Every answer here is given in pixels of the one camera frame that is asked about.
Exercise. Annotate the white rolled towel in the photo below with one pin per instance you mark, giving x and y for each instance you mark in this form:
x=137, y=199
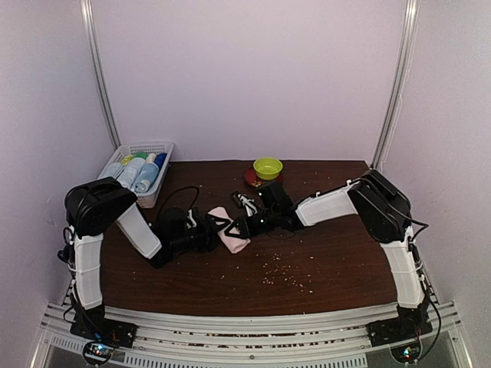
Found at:
x=151, y=157

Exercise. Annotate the pink towel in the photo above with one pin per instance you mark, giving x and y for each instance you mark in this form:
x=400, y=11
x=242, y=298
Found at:
x=234, y=245

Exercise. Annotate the white plastic basket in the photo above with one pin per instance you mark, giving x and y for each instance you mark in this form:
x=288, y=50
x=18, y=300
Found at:
x=148, y=199

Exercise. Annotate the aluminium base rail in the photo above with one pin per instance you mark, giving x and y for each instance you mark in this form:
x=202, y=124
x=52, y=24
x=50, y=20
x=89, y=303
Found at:
x=332, y=339

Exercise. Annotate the red floral plate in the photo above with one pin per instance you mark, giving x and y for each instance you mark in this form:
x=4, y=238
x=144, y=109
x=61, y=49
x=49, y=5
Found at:
x=252, y=179

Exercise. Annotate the green plastic bowl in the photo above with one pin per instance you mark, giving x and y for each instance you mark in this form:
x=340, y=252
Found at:
x=267, y=168

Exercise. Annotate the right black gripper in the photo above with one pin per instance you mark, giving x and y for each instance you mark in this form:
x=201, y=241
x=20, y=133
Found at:
x=239, y=225

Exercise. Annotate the blue polka dot towel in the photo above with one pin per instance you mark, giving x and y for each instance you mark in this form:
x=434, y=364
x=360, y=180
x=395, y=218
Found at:
x=146, y=178

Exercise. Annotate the yellow rolled towel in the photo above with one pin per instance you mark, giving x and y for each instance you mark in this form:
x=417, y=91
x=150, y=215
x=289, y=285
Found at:
x=126, y=159

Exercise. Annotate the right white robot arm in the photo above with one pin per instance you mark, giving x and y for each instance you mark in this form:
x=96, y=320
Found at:
x=385, y=213

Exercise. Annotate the right aluminium frame post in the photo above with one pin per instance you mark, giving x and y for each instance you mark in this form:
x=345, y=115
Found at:
x=402, y=70

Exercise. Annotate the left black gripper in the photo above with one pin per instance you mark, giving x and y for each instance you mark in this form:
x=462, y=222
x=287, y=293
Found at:
x=209, y=232

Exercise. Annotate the green rolled towel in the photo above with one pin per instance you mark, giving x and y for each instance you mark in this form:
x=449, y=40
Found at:
x=140, y=154

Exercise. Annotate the dark blue rolled towel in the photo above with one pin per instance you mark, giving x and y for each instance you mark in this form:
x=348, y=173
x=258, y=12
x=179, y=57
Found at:
x=160, y=159

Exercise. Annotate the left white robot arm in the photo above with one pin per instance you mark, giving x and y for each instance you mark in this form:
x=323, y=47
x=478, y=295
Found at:
x=94, y=207

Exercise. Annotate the light blue rolled towel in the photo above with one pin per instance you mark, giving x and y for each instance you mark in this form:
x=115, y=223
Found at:
x=125, y=175

